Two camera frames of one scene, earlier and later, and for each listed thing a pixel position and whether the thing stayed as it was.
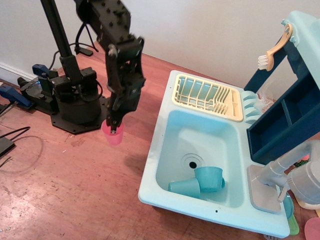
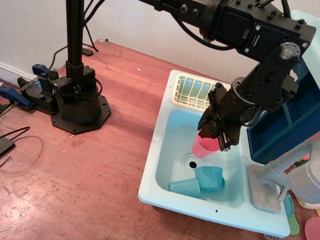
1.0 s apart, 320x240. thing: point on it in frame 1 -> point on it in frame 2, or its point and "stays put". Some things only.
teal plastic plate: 288,204 stays put
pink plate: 312,229 stays put
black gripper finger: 116,122 -> 225,140
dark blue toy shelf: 296,122 stays put
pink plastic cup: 114,139 -> 202,146
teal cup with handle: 210,179 stays put
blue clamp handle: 12,94 stays put
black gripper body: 124,96 -> 230,109
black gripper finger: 109,117 -> 208,128
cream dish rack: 222,101 stays put
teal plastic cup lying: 189,187 stays put
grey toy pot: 304,182 stays put
